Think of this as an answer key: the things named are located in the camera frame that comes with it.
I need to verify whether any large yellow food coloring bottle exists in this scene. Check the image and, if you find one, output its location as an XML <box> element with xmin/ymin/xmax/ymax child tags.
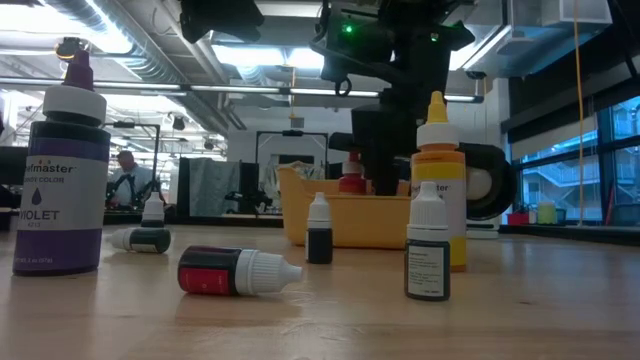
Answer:
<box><xmin>410</xmin><ymin>90</ymin><xmax>469</xmax><ymax>274</ymax></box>

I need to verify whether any black monitor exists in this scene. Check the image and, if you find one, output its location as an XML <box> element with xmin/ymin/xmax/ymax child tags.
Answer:
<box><xmin>0</xmin><ymin>145</ymin><xmax>30</xmax><ymax>187</ymax></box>

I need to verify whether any grey cloth panel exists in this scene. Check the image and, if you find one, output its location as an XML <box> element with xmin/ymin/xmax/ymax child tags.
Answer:
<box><xmin>188</xmin><ymin>157</ymin><xmax>242</xmax><ymax>217</ymax></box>

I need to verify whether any small dark green dropper bottle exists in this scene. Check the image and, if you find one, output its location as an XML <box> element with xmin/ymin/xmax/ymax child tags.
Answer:
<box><xmin>105</xmin><ymin>227</ymin><xmax>172</xmax><ymax>255</ymax></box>

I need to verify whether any large violet food coloring bottle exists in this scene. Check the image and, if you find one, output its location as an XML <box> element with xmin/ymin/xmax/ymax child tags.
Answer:
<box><xmin>12</xmin><ymin>48</ymin><xmax>112</xmax><ymax>277</ymax></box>

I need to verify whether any yellow hanging cord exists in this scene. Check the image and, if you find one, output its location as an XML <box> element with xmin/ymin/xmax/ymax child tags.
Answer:
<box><xmin>571</xmin><ymin>0</ymin><xmax>586</xmax><ymax>226</ymax></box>

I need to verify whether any yellow plastic bin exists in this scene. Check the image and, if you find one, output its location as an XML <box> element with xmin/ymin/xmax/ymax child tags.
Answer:
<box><xmin>276</xmin><ymin>165</ymin><xmax>415</xmax><ymax>250</ymax></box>

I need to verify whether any small black dropper bottle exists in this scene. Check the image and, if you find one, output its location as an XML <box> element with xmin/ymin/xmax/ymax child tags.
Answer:
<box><xmin>305</xmin><ymin>191</ymin><xmax>334</xmax><ymax>265</ymax></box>

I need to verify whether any large red-orange food coloring bottle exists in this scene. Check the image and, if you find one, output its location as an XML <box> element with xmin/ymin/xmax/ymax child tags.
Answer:
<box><xmin>338</xmin><ymin>151</ymin><xmax>369</xmax><ymax>196</ymax></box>

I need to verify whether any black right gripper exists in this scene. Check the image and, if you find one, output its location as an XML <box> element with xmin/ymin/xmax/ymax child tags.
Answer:
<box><xmin>327</xmin><ymin>102</ymin><xmax>434</xmax><ymax>197</ymax></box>

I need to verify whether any green container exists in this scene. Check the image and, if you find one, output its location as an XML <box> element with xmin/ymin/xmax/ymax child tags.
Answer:
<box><xmin>537</xmin><ymin>201</ymin><xmax>558</xmax><ymax>225</ymax></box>

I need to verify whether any small red dropper bottle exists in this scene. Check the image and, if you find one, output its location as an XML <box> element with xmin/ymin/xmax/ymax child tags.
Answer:
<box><xmin>177</xmin><ymin>245</ymin><xmax>304</xmax><ymax>297</ymax></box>

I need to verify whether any black gantry frame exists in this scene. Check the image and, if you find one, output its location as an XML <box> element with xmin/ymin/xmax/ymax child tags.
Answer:
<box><xmin>255</xmin><ymin>129</ymin><xmax>330</xmax><ymax>216</ymax></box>
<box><xmin>102</xmin><ymin>121</ymin><xmax>162</xmax><ymax>201</ymax></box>

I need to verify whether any person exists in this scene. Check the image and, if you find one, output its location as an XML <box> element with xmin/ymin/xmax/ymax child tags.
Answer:
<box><xmin>107</xmin><ymin>149</ymin><xmax>155</xmax><ymax>210</ymax></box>

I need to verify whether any small teal white-label dropper bottle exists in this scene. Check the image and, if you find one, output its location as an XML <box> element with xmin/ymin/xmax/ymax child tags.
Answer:
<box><xmin>403</xmin><ymin>180</ymin><xmax>452</xmax><ymax>303</ymax></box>

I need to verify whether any black table frame rail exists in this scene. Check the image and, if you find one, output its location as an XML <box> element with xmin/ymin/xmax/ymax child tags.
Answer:
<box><xmin>0</xmin><ymin>209</ymin><xmax>640</xmax><ymax>247</ymax></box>

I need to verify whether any long ceiling light bar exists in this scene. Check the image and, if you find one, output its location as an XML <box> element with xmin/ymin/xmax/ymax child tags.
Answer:
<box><xmin>0</xmin><ymin>75</ymin><xmax>485</xmax><ymax>105</ymax></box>

